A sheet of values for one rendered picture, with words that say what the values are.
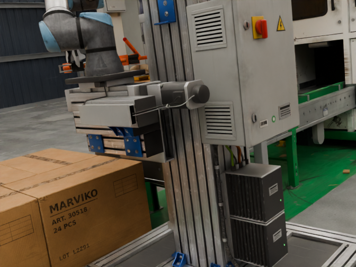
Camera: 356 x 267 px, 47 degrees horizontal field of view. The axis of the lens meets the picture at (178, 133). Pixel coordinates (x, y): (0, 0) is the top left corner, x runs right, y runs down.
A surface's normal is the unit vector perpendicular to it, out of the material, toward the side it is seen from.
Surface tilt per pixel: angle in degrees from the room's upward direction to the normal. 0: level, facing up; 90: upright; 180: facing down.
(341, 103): 90
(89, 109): 90
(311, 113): 90
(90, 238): 90
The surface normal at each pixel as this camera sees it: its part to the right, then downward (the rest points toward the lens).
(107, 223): 0.70, 0.05
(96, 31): 0.18, 0.17
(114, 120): -0.67, 0.22
